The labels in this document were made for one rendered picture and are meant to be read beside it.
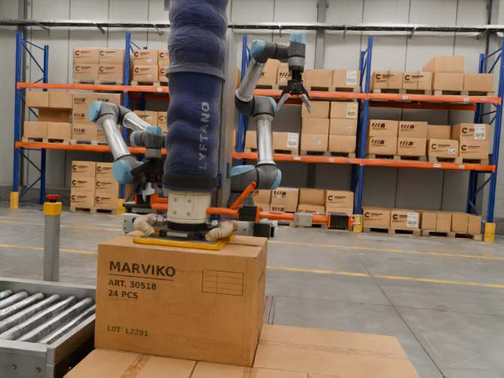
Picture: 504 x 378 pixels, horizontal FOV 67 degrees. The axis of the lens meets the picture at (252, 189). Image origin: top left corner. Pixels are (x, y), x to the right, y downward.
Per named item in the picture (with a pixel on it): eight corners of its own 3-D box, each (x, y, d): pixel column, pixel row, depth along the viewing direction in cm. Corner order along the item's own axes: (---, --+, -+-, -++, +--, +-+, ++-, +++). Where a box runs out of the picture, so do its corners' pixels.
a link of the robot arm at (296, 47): (301, 39, 181) (310, 33, 173) (300, 62, 181) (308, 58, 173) (286, 36, 178) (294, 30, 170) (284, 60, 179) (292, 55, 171)
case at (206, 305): (93, 348, 145) (97, 243, 143) (139, 310, 185) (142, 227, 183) (250, 367, 137) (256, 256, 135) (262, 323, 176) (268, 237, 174)
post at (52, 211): (38, 375, 221) (43, 202, 216) (46, 369, 228) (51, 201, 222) (49, 376, 220) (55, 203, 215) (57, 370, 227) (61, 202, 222)
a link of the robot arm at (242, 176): (227, 188, 207) (229, 163, 206) (250, 190, 211) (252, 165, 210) (234, 190, 195) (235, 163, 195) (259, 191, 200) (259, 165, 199)
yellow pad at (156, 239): (132, 242, 146) (133, 229, 146) (143, 238, 156) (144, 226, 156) (219, 250, 141) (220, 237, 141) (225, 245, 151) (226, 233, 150)
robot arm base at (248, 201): (229, 206, 212) (229, 188, 211) (256, 208, 210) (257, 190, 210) (223, 208, 197) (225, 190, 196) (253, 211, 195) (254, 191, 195)
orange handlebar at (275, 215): (124, 208, 158) (124, 200, 158) (154, 202, 188) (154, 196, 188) (355, 227, 144) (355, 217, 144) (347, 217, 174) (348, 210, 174)
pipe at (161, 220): (135, 232, 148) (135, 217, 147) (160, 223, 172) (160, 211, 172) (220, 240, 143) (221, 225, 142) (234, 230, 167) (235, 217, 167)
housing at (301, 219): (293, 225, 147) (294, 213, 147) (294, 223, 154) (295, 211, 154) (311, 226, 146) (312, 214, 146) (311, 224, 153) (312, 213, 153)
